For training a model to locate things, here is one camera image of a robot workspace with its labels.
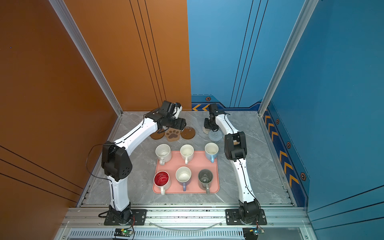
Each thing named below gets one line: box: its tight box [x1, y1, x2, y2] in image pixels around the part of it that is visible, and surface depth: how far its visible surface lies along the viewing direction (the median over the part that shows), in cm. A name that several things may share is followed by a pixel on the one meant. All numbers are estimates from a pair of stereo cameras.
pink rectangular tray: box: [152, 151, 220, 196], surface depth 85 cm
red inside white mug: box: [153, 170, 172, 196], surface depth 81 cm
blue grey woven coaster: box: [208, 130, 223, 142], surface depth 107 cm
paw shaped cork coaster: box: [164, 127, 181, 142], surface depth 107 cm
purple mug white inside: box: [175, 166, 192, 192], surface depth 83 cm
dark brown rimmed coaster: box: [180, 126, 196, 140], surface depth 108 cm
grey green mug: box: [198, 169, 213, 195], surface depth 78 cm
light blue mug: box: [204, 142, 219, 164], surface depth 91 cm
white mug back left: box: [155, 144, 172, 166], surface depth 91 cm
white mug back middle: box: [180, 144, 195, 165], surface depth 91 cm
